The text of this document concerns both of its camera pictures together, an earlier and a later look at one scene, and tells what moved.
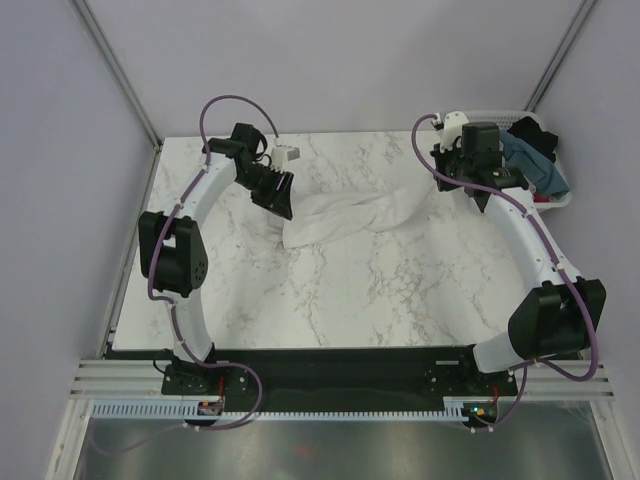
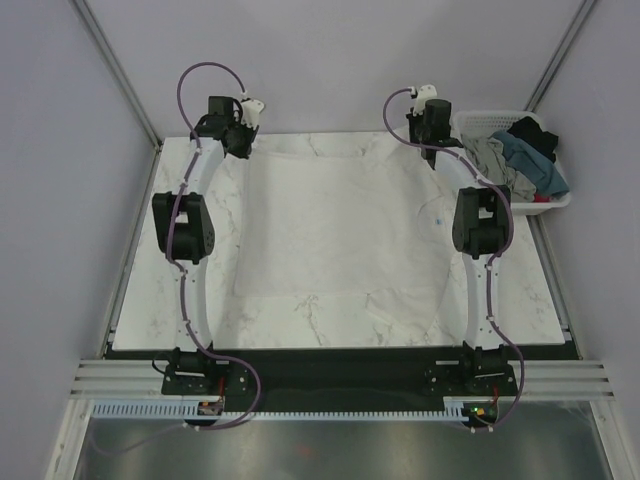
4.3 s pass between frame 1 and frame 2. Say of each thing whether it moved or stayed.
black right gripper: moved
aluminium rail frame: stayed
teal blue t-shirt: stayed
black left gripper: moved
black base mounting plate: stayed
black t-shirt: stayed
